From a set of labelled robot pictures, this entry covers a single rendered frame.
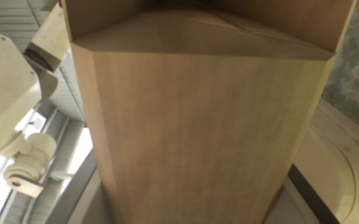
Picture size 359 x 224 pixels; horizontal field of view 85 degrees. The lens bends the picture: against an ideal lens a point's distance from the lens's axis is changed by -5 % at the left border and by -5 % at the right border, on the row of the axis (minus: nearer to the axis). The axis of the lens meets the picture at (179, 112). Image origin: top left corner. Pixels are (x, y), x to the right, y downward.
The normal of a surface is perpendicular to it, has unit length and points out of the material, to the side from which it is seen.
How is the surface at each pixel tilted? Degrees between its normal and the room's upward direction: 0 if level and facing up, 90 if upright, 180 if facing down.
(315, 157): 0
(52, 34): 107
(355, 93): 0
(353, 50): 0
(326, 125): 90
